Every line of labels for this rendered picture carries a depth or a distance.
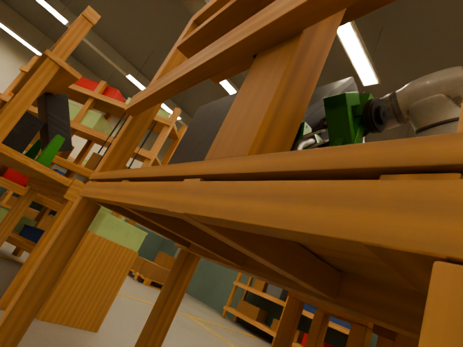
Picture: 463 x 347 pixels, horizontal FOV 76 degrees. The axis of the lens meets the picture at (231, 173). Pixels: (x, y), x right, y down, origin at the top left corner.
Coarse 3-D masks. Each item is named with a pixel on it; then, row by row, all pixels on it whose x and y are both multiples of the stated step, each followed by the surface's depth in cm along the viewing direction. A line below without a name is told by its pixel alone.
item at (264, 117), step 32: (320, 32) 64; (256, 64) 68; (288, 64) 58; (320, 64) 64; (256, 96) 60; (288, 96) 58; (128, 128) 140; (224, 128) 63; (256, 128) 53; (288, 128) 57; (128, 160) 140
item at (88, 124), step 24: (24, 72) 389; (0, 96) 371; (72, 96) 415; (96, 96) 367; (120, 96) 391; (72, 120) 361; (96, 120) 363; (120, 120) 354; (168, 120) 352; (0, 168) 345; (72, 168) 333; (24, 192) 323; (0, 216) 324; (24, 216) 365; (120, 216) 318; (24, 240) 309
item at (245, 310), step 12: (240, 276) 714; (252, 288) 672; (264, 288) 665; (276, 288) 636; (228, 300) 696; (240, 300) 682; (276, 300) 615; (240, 312) 667; (252, 312) 649; (264, 312) 654; (312, 312) 567; (252, 324) 621; (264, 324) 631; (276, 324) 598; (336, 324) 524; (348, 324) 514; (300, 336) 572
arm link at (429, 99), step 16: (416, 80) 73; (432, 80) 69; (448, 80) 67; (400, 96) 74; (416, 96) 71; (432, 96) 69; (448, 96) 67; (400, 112) 75; (416, 112) 72; (432, 112) 69; (448, 112) 68; (416, 128) 73
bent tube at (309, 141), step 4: (312, 136) 98; (300, 140) 92; (304, 140) 93; (308, 140) 94; (312, 140) 96; (316, 140) 97; (296, 144) 91; (300, 144) 91; (304, 144) 92; (308, 144) 94; (312, 144) 97; (292, 148) 91; (296, 148) 89; (300, 148) 90; (312, 148) 99
